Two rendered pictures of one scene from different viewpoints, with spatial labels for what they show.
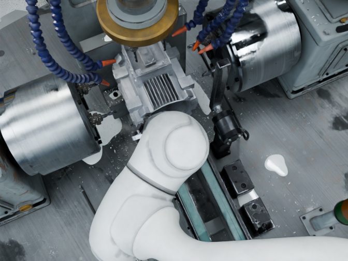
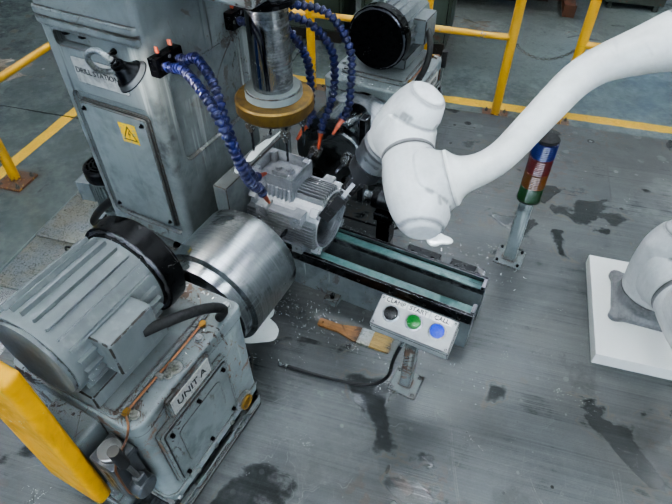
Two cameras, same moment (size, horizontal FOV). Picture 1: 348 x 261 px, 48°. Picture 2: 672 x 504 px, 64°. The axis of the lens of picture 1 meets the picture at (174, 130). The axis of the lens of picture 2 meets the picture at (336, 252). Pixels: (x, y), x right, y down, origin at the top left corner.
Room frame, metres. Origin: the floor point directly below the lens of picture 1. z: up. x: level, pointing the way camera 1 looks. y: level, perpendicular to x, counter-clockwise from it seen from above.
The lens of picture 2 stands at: (-0.37, 0.69, 1.94)
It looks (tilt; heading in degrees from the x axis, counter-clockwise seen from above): 45 degrees down; 319
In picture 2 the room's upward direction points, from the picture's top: straight up
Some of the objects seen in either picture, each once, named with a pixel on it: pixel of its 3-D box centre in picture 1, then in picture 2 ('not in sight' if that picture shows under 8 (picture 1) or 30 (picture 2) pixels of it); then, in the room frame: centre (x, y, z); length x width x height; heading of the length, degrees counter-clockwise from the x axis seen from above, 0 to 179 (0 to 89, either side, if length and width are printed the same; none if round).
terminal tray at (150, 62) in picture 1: (146, 58); (282, 175); (0.55, 0.06, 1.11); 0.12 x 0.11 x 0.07; 21
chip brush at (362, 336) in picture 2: not in sight; (354, 333); (0.22, 0.11, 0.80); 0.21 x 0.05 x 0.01; 26
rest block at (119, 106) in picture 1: (118, 101); not in sight; (0.54, 0.18, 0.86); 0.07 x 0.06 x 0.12; 111
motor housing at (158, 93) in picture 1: (154, 86); (298, 207); (0.51, 0.05, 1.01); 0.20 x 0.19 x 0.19; 21
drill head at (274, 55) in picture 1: (256, 39); (352, 137); (0.63, -0.26, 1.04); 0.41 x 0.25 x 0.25; 111
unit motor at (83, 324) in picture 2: not in sight; (121, 365); (0.25, 0.63, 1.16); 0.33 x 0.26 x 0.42; 111
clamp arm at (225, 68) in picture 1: (218, 88); (364, 160); (0.44, -0.12, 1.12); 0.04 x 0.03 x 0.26; 21
